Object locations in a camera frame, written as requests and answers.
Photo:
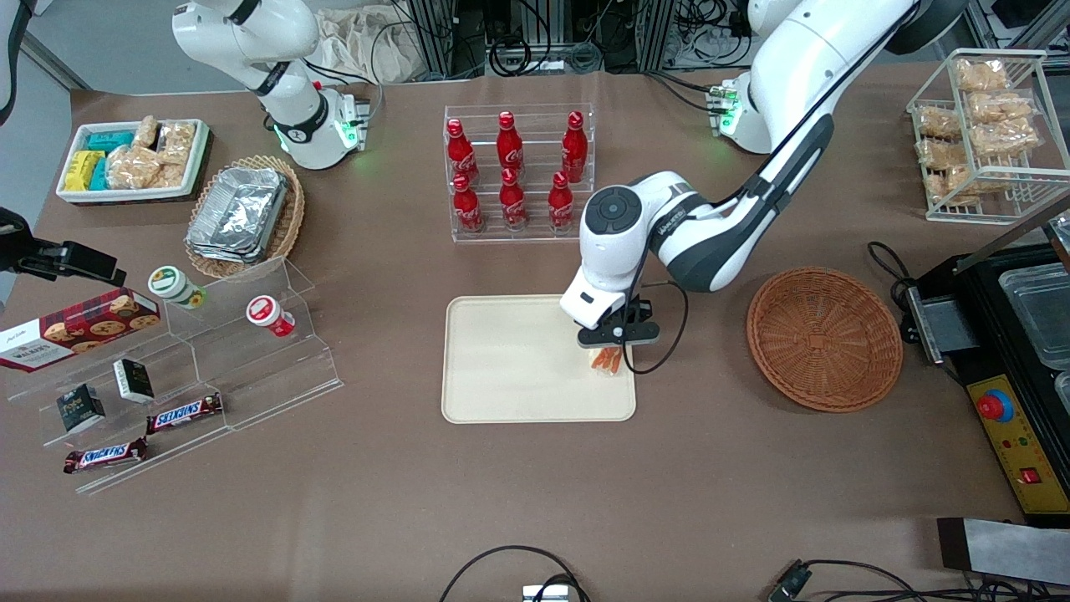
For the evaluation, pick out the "round brown wicker basket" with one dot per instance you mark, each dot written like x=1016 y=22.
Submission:
x=823 y=339

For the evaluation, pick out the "yellow snack packet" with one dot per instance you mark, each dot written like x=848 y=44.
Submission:
x=82 y=171

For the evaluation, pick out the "red emergency stop button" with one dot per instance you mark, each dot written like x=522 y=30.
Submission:
x=995 y=406

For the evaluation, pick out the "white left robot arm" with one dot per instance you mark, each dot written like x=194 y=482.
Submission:
x=794 y=67

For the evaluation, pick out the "clear acrylic bottle rack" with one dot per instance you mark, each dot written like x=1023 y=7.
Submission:
x=535 y=237

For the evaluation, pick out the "beige plastic tray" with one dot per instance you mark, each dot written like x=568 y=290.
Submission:
x=501 y=359

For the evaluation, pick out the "rice cracker snack bag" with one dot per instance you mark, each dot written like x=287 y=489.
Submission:
x=949 y=186
x=938 y=124
x=1003 y=138
x=1003 y=107
x=177 y=150
x=134 y=167
x=938 y=155
x=980 y=75
x=146 y=132

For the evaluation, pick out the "dark metal plate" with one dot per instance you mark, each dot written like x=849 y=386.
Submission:
x=1003 y=552

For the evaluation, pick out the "red tartan cookie box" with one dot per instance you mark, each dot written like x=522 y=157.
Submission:
x=75 y=330

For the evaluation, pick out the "red lid yogurt cup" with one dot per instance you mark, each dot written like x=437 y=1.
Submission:
x=266 y=313

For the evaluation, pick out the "aluminium frame equipment rack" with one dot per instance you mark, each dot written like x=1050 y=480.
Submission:
x=435 y=33

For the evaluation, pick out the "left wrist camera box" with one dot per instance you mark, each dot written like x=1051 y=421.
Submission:
x=619 y=334

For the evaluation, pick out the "teal snack packet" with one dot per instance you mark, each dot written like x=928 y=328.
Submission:
x=99 y=174
x=109 y=140

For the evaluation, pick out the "small black box gold print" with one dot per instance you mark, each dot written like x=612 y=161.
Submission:
x=79 y=410

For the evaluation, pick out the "small silver device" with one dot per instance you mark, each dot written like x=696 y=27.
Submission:
x=547 y=594

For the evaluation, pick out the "Snickers chocolate bar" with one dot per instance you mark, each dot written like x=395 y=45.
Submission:
x=184 y=414
x=104 y=456

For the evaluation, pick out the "black sealing machine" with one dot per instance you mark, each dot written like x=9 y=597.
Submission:
x=1003 y=468

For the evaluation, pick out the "green lid yogurt cup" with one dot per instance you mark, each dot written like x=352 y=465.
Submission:
x=171 y=284

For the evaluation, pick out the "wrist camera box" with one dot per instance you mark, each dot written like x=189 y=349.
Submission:
x=619 y=334
x=12 y=230

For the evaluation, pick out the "clear acrylic step stand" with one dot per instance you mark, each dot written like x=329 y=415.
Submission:
x=276 y=376
x=33 y=393

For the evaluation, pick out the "red cola bottle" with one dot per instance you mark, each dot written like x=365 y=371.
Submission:
x=460 y=155
x=560 y=205
x=510 y=146
x=574 y=150
x=466 y=209
x=512 y=205

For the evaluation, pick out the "triangular sandwich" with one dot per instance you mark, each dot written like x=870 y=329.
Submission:
x=606 y=359

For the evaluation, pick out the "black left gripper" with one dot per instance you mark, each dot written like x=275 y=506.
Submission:
x=645 y=313

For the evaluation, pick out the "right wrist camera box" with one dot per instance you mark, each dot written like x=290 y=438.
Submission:
x=12 y=230

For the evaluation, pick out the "clear plastic container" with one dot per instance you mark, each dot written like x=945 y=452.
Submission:
x=1041 y=313
x=1064 y=393

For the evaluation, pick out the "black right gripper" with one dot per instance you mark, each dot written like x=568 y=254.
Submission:
x=35 y=255

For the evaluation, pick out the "oval light wicker basket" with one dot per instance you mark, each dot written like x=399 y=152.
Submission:
x=288 y=226

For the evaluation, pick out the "white rectangular snack tray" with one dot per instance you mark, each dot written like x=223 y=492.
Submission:
x=134 y=194

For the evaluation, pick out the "stack of foil containers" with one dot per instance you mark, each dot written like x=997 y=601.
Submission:
x=238 y=213

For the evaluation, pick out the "small black box white side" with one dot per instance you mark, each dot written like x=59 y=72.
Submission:
x=134 y=380

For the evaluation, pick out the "beige cloth bag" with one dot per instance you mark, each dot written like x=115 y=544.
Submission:
x=368 y=42

